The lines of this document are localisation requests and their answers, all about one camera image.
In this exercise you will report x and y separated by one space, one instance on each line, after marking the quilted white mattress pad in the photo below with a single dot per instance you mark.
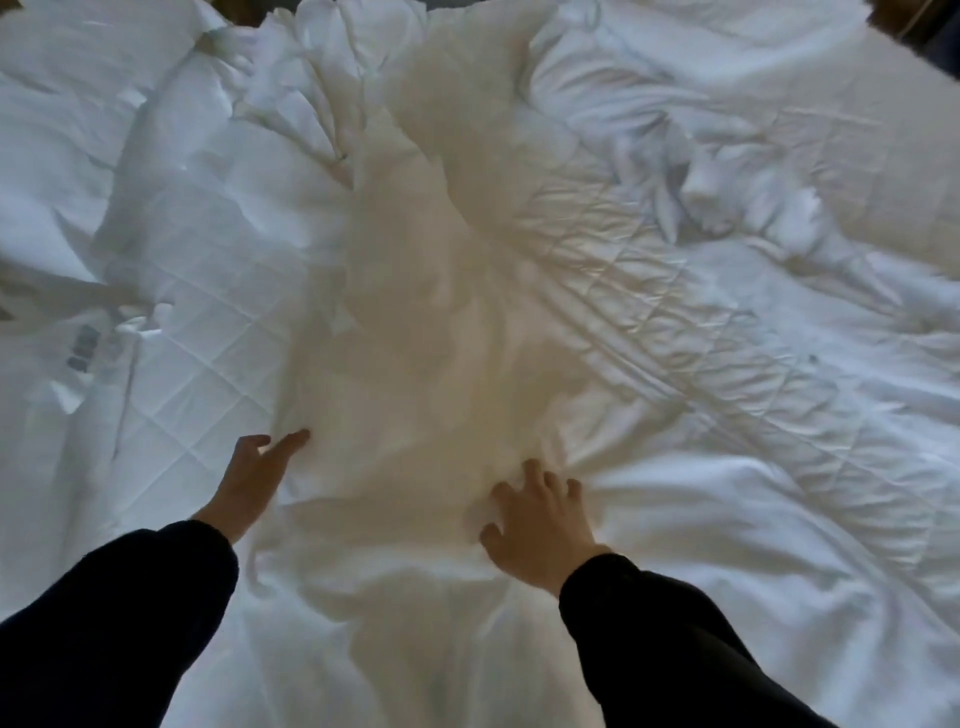
195 360

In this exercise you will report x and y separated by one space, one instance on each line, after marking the person's left hand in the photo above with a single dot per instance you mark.
251 487

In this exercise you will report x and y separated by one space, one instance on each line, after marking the person's right hand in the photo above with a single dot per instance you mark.
544 532

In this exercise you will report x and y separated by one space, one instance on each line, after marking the white duvet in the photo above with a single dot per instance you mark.
675 97

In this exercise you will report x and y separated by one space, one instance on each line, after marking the person's left forearm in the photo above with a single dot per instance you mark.
112 622

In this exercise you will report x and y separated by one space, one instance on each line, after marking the person's right forearm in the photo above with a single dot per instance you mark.
660 660

